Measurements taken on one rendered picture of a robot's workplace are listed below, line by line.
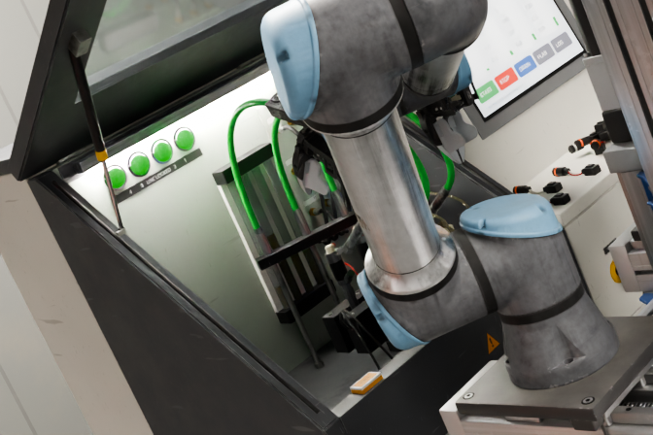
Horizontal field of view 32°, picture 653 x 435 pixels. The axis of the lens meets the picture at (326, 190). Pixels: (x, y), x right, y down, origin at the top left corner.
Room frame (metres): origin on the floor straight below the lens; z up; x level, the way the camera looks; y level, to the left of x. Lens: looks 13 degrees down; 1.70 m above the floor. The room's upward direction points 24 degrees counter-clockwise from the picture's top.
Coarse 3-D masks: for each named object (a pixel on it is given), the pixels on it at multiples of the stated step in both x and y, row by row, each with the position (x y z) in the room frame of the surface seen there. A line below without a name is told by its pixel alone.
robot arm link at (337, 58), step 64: (320, 0) 1.16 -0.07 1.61; (384, 0) 1.14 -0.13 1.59; (320, 64) 1.14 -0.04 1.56; (384, 64) 1.15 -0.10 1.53; (320, 128) 1.20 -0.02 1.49; (384, 128) 1.21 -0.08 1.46; (384, 192) 1.25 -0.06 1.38; (384, 256) 1.32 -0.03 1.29; (448, 256) 1.34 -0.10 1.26; (384, 320) 1.35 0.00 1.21; (448, 320) 1.36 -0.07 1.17
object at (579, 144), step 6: (594, 126) 2.44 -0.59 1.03; (600, 126) 2.43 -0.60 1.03; (594, 132) 2.45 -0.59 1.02; (600, 132) 2.45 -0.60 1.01; (606, 132) 2.42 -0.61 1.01; (582, 138) 2.44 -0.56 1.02; (588, 138) 2.44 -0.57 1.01; (594, 138) 2.44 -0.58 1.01; (600, 138) 2.43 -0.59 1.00; (606, 138) 2.42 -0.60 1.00; (576, 144) 2.43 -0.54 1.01; (582, 144) 2.43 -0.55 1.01; (588, 144) 2.44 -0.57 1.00; (594, 144) 2.38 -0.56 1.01; (600, 144) 2.38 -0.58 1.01; (570, 150) 2.43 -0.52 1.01; (576, 150) 2.43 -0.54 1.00; (594, 150) 2.38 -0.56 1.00; (600, 150) 2.39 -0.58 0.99
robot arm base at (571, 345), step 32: (576, 288) 1.37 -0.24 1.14; (512, 320) 1.38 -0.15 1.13; (544, 320) 1.36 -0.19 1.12; (576, 320) 1.36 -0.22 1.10; (608, 320) 1.41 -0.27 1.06; (512, 352) 1.39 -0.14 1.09; (544, 352) 1.35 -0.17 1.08; (576, 352) 1.35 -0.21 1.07; (608, 352) 1.36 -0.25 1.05; (544, 384) 1.35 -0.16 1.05
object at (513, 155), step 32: (576, 96) 2.61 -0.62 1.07; (512, 128) 2.48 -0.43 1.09; (544, 128) 2.52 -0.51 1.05; (576, 128) 2.57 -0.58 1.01; (480, 160) 2.39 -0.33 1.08; (512, 160) 2.43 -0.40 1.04; (544, 160) 2.48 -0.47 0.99; (608, 192) 2.24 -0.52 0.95; (576, 224) 2.16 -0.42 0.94; (608, 224) 2.21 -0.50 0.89; (576, 256) 2.14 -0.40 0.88; (608, 256) 2.19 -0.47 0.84; (608, 288) 2.17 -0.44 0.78
